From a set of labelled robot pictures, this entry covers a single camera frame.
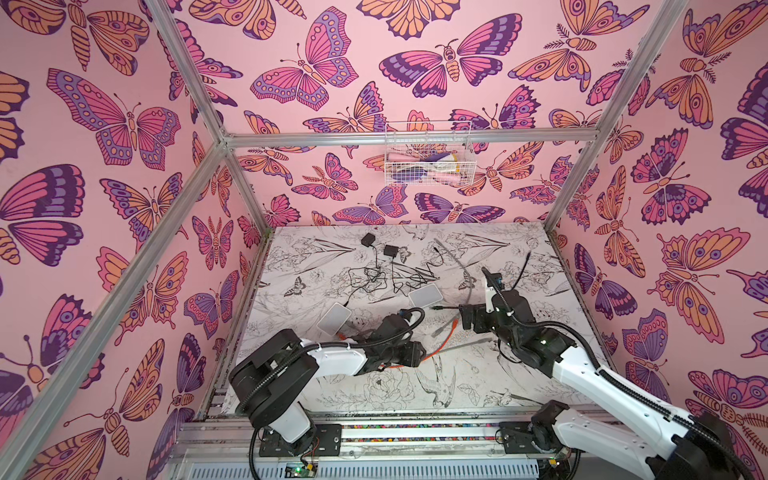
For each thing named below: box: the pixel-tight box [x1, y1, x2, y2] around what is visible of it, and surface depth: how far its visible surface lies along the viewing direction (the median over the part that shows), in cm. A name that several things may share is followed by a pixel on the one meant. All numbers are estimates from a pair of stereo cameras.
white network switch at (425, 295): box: [408, 283, 443, 307], surface depth 102 cm
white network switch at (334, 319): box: [316, 302, 352, 337], surface depth 96 cm
